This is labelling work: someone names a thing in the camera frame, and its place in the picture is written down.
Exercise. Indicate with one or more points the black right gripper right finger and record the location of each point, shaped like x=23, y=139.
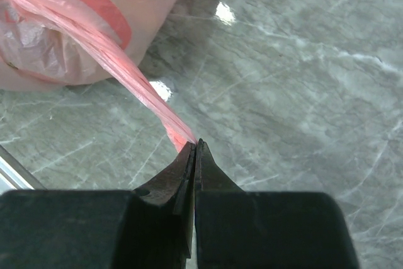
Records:
x=241, y=229

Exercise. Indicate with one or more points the aluminium mounting rail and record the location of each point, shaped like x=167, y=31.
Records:
x=14, y=176

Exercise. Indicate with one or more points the pink plastic bag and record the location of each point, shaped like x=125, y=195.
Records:
x=50, y=43

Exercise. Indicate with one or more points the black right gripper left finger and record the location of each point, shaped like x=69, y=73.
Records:
x=148, y=227

